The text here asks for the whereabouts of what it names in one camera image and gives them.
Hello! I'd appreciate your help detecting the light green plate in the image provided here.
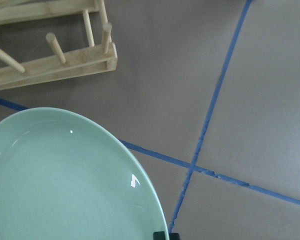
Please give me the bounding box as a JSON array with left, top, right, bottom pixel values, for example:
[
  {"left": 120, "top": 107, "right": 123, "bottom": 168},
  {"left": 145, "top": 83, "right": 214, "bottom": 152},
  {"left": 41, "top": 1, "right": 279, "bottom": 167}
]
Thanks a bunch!
[{"left": 0, "top": 107, "right": 169, "bottom": 240}]

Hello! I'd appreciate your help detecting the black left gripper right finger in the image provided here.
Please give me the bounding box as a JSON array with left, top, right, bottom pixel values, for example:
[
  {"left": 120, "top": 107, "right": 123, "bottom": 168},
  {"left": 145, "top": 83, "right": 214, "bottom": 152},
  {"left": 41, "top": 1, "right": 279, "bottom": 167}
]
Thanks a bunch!
[{"left": 169, "top": 232, "right": 180, "bottom": 240}]

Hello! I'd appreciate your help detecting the wooden dish rack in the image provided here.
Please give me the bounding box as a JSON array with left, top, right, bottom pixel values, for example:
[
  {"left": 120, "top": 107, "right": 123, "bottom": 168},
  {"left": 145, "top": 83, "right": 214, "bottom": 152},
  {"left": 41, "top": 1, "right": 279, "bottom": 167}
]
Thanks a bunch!
[{"left": 0, "top": 0, "right": 118, "bottom": 91}]

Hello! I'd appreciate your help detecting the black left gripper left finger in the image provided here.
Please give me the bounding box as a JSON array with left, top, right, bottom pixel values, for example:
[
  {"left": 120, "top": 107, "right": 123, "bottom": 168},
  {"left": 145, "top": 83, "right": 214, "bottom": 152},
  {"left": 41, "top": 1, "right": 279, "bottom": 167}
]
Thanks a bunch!
[{"left": 152, "top": 231, "right": 165, "bottom": 240}]

